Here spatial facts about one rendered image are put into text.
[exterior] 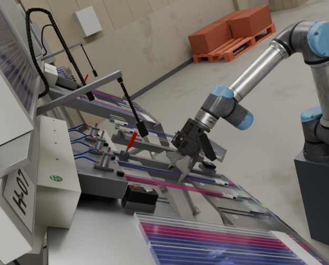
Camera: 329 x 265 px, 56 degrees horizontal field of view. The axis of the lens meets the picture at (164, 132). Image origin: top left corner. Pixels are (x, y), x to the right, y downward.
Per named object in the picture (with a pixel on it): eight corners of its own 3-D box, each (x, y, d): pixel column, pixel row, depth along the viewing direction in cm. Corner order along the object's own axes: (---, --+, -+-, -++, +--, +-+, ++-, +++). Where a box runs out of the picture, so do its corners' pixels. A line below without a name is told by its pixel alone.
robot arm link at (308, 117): (319, 125, 150) (315, 100, 144) (341, 134, 137) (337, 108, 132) (298, 135, 148) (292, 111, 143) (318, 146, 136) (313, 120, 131)
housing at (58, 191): (54, 160, 104) (66, 120, 101) (61, 256, 60) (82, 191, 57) (29, 155, 100) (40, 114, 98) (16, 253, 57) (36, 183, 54)
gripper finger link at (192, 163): (182, 167, 109) (189, 145, 111) (185, 170, 109) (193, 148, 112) (190, 167, 105) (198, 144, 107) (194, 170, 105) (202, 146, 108)
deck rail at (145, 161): (215, 187, 133) (220, 174, 132) (217, 189, 131) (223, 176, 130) (42, 152, 104) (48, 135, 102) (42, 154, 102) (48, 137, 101)
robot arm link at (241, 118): (244, 109, 121) (224, 94, 117) (259, 117, 111) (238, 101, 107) (232, 125, 122) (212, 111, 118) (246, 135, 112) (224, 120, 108)
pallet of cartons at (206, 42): (236, 36, 634) (230, 11, 613) (277, 30, 563) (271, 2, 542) (193, 64, 571) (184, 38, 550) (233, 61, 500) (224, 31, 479)
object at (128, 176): (238, 198, 112) (239, 194, 112) (240, 200, 111) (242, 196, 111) (104, 173, 91) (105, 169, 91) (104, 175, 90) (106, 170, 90)
